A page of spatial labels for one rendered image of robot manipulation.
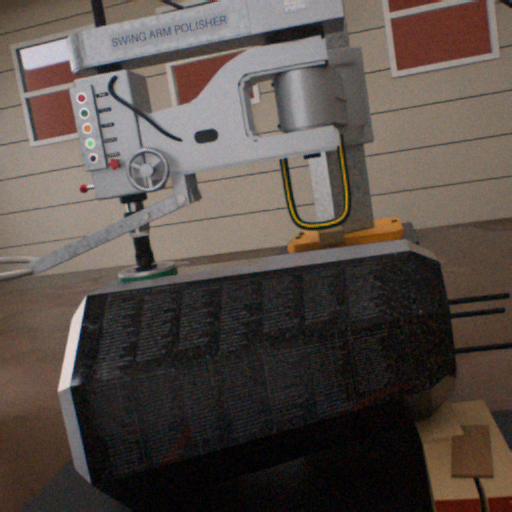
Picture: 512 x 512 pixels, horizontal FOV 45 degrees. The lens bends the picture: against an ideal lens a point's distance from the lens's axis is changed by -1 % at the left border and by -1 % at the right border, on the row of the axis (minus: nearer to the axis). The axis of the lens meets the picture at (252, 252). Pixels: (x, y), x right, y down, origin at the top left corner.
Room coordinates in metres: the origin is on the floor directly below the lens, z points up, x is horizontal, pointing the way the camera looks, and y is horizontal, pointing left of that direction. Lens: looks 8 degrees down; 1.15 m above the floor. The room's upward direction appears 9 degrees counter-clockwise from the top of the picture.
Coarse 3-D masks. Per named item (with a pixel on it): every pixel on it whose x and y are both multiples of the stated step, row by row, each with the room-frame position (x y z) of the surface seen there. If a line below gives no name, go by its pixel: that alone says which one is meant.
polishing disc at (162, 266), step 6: (162, 264) 2.27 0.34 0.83; (168, 264) 2.25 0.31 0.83; (174, 264) 2.24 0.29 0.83; (126, 270) 2.27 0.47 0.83; (132, 270) 2.24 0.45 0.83; (144, 270) 2.19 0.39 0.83; (150, 270) 2.17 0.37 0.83; (156, 270) 2.16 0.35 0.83; (162, 270) 2.18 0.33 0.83; (120, 276) 2.20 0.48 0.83; (126, 276) 2.17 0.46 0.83; (132, 276) 2.16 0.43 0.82; (138, 276) 2.15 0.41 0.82
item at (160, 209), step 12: (192, 192) 2.27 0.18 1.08; (156, 204) 2.18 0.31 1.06; (168, 204) 2.17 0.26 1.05; (132, 216) 2.20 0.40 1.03; (144, 216) 2.18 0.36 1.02; (156, 216) 2.18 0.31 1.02; (108, 228) 2.21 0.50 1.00; (120, 228) 2.20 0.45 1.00; (132, 228) 2.20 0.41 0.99; (84, 240) 2.23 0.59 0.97; (96, 240) 2.22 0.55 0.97; (108, 240) 2.21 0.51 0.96; (60, 252) 2.24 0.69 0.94; (72, 252) 2.23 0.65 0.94; (84, 252) 2.34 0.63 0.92; (36, 264) 2.26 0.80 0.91; (48, 264) 2.25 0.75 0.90
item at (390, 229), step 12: (372, 228) 2.68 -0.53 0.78; (384, 228) 2.63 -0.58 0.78; (396, 228) 2.57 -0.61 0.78; (300, 240) 2.69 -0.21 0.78; (312, 240) 2.63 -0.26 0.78; (348, 240) 2.54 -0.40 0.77; (360, 240) 2.52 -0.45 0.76; (372, 240) 2.51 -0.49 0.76; (384, 240) 2.50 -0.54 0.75; (288, 252) 2.63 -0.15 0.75; (300, 252) 2.58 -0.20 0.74
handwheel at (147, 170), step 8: (136, 152) 2.08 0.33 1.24; (144, 152) 2.08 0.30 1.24; (152, 152) 2.07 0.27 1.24; (160, 152) 2.07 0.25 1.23; (128, 160) 2.09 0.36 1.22; (160, 160) 2.07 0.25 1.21; (128, 168) 2.09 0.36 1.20; (136, 168) 2.09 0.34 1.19; (144, 168) 2.07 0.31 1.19; (152, 168) 2.07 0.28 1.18; (168, 168) 2.07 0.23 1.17; (128, 176) 2.09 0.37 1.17; (168, 176) 2.07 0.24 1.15; (136, 184) 2.09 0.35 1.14; (152, 184) 2.08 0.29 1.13; (160, 184) 2.07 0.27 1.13
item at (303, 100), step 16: (272, 80) 2.15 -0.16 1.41; (288, 80) 2.07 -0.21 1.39; (304, 80) 2.06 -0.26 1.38; (320, 80) 2.08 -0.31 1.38; (288, 96) 2.08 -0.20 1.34; (304, 96) 2.06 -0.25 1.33; (320, 96) 2.07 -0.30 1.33; (288, 112) 2.08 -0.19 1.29; (304, 112) 2.06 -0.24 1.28; (320, 112) 2.07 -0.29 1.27; (288, 128) 2.09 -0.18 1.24; (304, 128) 2.07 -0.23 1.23
